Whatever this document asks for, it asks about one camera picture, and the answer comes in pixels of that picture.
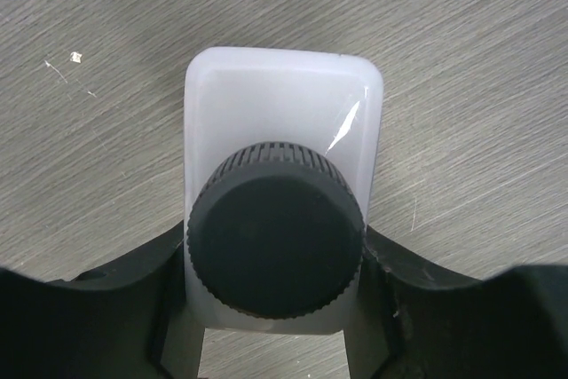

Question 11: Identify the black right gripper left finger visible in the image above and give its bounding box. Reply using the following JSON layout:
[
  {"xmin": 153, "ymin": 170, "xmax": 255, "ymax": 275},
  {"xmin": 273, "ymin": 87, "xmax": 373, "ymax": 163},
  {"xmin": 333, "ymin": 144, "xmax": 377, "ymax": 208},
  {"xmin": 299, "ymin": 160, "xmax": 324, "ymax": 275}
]
[{"xmin": 1, "ymin": 224, "xmax": 204, "ymax": 378}]

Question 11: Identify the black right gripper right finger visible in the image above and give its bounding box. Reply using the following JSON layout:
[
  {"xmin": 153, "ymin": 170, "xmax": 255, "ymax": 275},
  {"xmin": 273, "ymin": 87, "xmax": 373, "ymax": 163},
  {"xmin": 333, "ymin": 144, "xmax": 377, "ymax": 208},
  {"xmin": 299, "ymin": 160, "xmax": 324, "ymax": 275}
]
[{"xmin": 343, "ymin": 230, "xmax": 567, "ymax": 378}]

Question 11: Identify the white rectangular bottle dark cap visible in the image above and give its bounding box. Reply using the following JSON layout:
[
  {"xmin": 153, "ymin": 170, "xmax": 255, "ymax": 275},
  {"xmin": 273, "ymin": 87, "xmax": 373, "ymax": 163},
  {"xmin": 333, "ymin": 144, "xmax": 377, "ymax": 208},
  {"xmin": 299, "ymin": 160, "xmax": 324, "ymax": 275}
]
[{"xmin": 184, "ymin": 47, "xmax": 383, "ymax": 335}]

